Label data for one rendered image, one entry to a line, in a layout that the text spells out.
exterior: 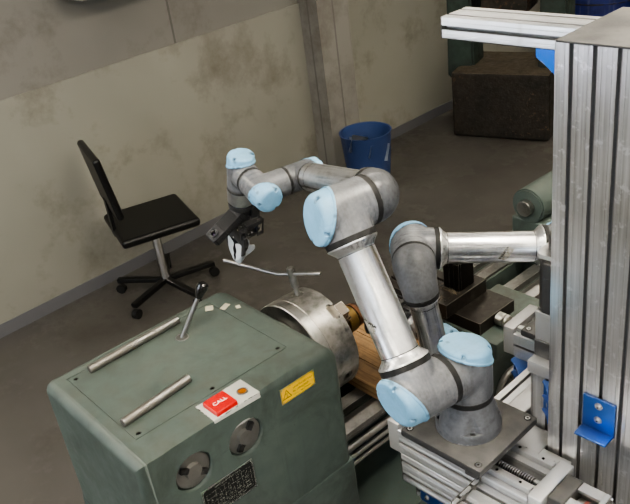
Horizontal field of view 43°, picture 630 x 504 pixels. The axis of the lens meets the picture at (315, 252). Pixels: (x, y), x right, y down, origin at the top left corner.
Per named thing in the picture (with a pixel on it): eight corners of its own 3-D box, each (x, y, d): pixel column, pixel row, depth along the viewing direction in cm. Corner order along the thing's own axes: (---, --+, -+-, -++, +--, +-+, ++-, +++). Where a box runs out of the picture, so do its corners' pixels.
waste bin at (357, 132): (365, 174, 609) (358, 113, 586) (406, 182, 586) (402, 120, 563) (331, 196, 582) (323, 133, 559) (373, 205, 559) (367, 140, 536)
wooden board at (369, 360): (386, 405, 239) (385, 394, 237) (307, 360, 264) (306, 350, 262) (451, 357, 256) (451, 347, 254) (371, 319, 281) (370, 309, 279)
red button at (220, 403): (218, 420, 184) (216, 413, 183) (203, 409, 188) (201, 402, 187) (239, 406, 187) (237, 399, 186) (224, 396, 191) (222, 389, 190)
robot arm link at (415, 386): (471, 403, 169) (368, 166, 170) (416, 434, 163) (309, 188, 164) (441, 404, 180) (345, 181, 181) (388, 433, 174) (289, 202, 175)
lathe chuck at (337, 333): (347, 409, 226) (320, 310, 216) (281, 381, 251) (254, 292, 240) (369, 393, 231) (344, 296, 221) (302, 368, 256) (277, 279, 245)
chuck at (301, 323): (338, 415, 225) (311, 316, 214) (272, 387, 249) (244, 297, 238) (347, 409, 226) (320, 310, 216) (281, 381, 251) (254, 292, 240)
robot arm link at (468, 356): (505, 390, 178) (505, 341, 172) (459, 417, 172) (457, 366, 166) (469, 366, 187) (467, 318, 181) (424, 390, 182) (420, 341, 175)
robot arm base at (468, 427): (515, 419, 184) (515, 384, 179) (476, 455, 175) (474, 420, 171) (461, 393, 194) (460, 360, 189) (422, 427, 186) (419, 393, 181)
